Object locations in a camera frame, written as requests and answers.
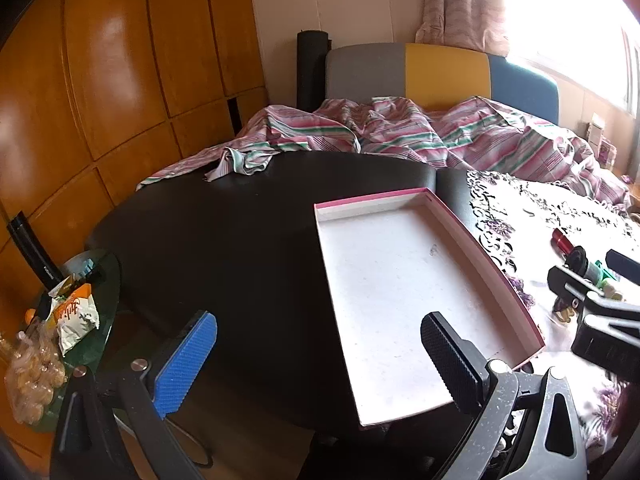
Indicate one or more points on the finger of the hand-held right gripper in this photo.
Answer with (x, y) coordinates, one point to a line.
(565, 280)
(622, 264)

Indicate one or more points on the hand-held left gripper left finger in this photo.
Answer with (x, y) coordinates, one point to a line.
(185, 360)

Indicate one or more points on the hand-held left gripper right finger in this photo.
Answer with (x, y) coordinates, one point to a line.
(450, 360)

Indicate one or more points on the small green plastic piece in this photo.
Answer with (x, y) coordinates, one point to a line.
(597, 272)

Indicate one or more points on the pink-rimmed white cardboard box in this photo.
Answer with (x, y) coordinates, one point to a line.
(400, 285)

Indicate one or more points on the white embroidered floral tablecloth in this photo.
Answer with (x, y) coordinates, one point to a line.
(540, 210)

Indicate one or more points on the round glass side table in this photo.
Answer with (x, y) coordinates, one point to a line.
(107, 300)

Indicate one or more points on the purple packet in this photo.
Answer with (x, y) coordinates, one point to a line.
(608, 154)

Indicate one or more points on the orange white snack bag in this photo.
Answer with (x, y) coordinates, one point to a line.
(75, 320)

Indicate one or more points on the white carton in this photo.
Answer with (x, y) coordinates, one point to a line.
(596, 127)

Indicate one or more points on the clear bag of buns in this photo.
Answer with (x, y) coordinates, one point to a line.
(35, 375)

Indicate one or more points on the black bottle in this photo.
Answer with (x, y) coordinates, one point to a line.
(35, 255)

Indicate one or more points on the pink green striped blanket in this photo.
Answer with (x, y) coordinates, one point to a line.
(400, 130)

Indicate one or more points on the grey yellow blue headboard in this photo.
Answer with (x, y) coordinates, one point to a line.
(445, 75)

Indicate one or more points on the window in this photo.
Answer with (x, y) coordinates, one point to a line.
(560, 20)

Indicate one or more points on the pink patterned curtain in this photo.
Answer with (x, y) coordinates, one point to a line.
(460, 5)

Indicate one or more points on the wooden wardrobe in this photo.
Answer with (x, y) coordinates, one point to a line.
(100, 60)

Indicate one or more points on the black rolled mat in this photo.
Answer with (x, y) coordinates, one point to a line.
(311, 70)

